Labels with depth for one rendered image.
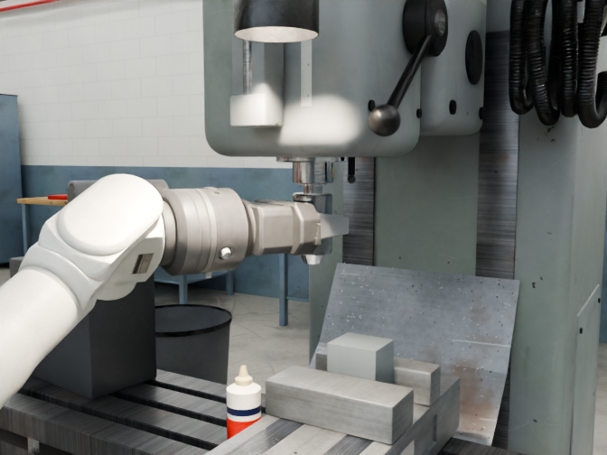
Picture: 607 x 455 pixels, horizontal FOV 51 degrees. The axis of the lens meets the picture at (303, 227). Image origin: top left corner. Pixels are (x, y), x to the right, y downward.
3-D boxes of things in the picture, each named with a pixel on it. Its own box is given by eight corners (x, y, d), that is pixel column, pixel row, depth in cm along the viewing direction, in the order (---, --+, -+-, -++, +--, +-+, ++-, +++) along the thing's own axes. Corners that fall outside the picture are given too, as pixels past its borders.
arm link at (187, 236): (221, 234, 61) (102, 242, 54) (191, 301, 68) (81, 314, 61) (185, 153, 67) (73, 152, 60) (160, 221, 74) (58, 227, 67)
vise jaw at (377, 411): (392, 446, 62) (393, 406, 62) (264, 414, 70) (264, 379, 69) (414, 423, 67) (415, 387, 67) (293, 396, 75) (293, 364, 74)
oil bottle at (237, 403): (247, 466, 72) (247, 373, 71) (219, 458, 75) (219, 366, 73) (267, 452, 76) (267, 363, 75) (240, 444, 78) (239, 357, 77)
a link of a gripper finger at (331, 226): (344, 237, 74) (300, 241, 71) (345, 210, 74) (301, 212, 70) (353, 239, 73) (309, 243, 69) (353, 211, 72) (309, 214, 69)
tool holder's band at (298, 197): (335, 200, 76) (335, 192, 76) (329, 203, 71) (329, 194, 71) (296, 199, 77) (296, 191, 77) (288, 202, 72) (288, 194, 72)
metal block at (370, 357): (375, 404, 69) (376, 350, 69) (326, 394, 72) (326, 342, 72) (393, 389, 74) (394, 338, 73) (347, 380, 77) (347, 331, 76)
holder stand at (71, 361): (91, 401, 92) (86, 264, 89) (14, 369, 105) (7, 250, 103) (157, 377, 101) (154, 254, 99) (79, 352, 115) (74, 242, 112)
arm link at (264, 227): (322, 187, 67) (219, 190, 60) (322, 277, 68) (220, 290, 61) (261, 182, 77) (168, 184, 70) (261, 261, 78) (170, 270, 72)
